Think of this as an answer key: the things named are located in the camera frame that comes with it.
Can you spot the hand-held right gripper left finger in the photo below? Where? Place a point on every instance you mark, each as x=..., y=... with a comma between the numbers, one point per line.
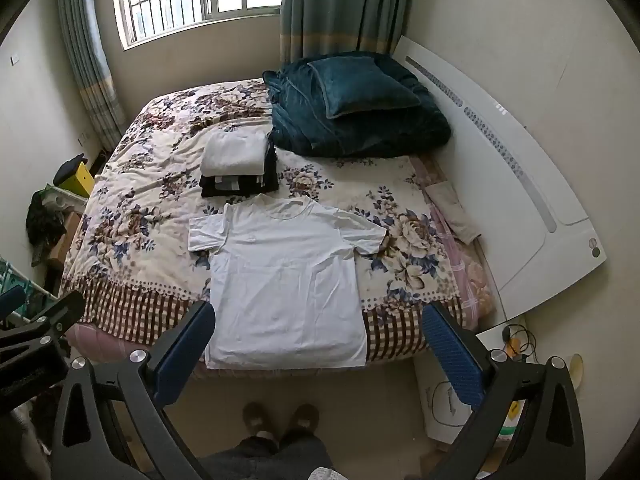
x=185, y=355

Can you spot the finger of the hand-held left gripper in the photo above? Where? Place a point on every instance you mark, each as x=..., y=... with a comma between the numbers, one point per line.
x=10, y=301
x=55, y=312

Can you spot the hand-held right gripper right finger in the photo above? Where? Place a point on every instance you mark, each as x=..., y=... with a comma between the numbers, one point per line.
x=452, y=355

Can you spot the white t-shirt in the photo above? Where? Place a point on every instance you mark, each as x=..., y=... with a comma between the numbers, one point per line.
x=285, y=285

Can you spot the dark green clothes pile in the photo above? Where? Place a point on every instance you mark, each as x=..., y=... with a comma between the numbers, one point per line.
x=42, y=225

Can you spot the green metal rack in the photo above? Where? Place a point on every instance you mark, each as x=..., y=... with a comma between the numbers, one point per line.
x=31, y=291

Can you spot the white nightstand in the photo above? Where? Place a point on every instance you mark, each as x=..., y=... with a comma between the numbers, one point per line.
x=430, y=375

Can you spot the small orange object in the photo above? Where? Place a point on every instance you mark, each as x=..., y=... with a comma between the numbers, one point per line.
x=513, y=346

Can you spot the cardboard box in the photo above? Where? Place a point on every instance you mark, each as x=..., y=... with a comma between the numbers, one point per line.
x=65, y=242

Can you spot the green white bag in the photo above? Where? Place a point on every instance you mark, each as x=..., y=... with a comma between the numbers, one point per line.
x=511, y=417

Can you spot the person's brown slipper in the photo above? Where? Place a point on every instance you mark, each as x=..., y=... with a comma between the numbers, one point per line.
x=305, y=417
x=257, y=416

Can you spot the pale yellow round plate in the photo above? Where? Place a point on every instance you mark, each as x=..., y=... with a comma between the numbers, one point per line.
x=576, y=371

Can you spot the yellow box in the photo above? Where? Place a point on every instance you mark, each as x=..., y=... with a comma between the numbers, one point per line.
x=80, y=177

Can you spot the person's legs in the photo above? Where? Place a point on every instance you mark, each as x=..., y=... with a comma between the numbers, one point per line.
x=280, y=457

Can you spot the small beige cloth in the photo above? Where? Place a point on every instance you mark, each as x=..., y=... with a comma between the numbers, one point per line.
x=455, y=210

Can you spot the floral plaid-edged blanket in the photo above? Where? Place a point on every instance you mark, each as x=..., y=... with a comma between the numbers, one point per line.
x=150, y=195

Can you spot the white bed headboard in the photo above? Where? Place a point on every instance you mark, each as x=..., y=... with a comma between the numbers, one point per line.
x=525, y=210

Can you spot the folded black garment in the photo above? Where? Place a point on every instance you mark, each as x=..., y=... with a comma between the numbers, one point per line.
x=267, y=175

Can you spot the folded white garment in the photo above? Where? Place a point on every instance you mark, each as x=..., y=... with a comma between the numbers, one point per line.
x=234, y=154

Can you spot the teal velvet blanket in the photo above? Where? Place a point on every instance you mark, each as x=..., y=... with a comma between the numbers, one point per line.
x=370, y=132

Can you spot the teal striped curtain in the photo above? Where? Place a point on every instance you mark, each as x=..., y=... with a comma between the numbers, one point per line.
x=92, y=75
x=340, y=5

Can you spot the teal velvet pillow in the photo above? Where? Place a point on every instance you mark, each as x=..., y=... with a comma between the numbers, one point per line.
x=357, y=85

